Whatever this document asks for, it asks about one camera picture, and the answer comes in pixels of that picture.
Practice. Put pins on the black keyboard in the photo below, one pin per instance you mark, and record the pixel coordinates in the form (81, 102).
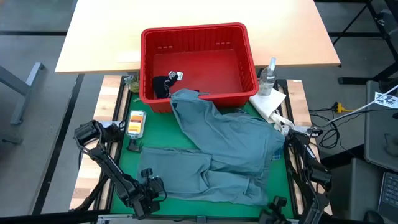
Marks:
(388, 193)

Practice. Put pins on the clear plastic spray bottle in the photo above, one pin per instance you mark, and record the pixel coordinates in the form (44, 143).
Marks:
(265, 82)

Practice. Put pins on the black-and-white printed marker tag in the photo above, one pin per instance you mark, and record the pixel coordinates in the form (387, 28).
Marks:
(386, 100)

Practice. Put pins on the orange-labelled clear plastic package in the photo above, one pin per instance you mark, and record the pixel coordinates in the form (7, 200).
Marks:
(136, 123)

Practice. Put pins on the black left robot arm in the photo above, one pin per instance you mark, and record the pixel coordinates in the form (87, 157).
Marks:
(105, 161)

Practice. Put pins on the light wooden table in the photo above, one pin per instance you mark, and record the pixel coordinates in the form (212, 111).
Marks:
(102, 31)

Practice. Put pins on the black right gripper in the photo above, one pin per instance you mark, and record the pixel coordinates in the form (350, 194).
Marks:
(273, 216)

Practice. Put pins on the grey-blue garment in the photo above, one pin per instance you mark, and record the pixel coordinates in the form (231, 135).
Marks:
(224, 149)

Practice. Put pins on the grey plastic case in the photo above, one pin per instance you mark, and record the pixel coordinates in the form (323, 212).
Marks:
(379, 130)

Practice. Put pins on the yellow power plug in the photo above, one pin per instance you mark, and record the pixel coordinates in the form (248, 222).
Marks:
(339, 108)

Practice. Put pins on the white tote bag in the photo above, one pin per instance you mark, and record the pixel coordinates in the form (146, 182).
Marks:
(265, 102)

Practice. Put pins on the red plastic laundry bin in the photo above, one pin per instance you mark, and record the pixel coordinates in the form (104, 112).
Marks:
(202, 68)

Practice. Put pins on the black metal desk base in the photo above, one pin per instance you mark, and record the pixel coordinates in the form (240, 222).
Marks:
(354, 80)

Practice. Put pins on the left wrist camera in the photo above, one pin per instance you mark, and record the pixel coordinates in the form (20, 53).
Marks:
(157, 185)

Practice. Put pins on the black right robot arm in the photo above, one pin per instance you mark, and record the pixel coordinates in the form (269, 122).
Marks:
(308, 174)

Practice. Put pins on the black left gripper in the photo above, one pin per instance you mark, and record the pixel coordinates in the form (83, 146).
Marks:
(143, 202)

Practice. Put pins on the dark navy garment white tags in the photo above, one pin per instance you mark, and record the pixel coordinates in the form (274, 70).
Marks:
(161, 85)

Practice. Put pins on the black computer mouse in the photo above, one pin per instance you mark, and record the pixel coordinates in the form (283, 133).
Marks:
(373, 216)

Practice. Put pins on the grey metal table leg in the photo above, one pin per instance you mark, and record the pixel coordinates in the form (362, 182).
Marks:
(28, 81)

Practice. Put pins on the green table mat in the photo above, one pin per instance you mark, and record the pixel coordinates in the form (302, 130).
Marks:
(155, 130)

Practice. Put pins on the small potted plant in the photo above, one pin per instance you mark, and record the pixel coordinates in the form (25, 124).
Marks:
(134, 85)

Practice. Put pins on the black aluminium table frame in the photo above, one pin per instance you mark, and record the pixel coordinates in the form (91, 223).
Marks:
(282, 83)

